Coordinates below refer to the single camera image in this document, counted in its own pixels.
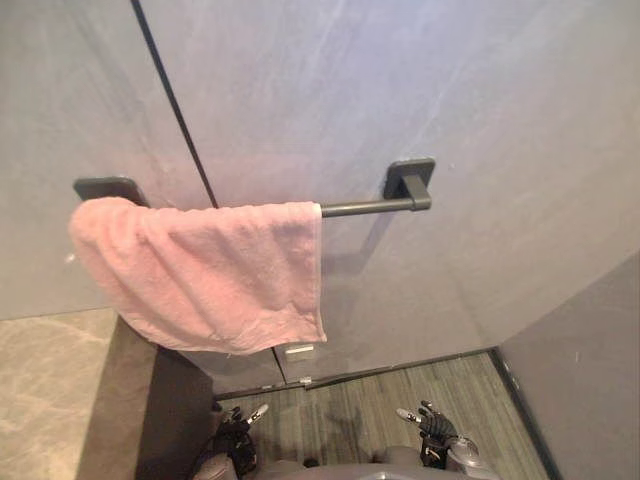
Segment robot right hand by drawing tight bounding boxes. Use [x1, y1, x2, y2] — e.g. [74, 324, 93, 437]
[395, 399, 459, 443]

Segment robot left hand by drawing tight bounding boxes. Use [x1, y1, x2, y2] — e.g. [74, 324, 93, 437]
[213, 402, 270, 454]

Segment black baseboard strip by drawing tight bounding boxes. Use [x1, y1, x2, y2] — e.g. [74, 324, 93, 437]
[214, 348, 501, 401]
[491, 348, 562, 480]

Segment pink towel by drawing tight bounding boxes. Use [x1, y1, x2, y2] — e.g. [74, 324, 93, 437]
[68, 197, 329, 357]

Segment dark grey towel bar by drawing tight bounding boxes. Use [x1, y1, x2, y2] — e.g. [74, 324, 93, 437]
[73, 157, 436, 219]

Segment silver metal wall clip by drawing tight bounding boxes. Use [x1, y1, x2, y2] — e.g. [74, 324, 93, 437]
[284, 343, 317, 363]

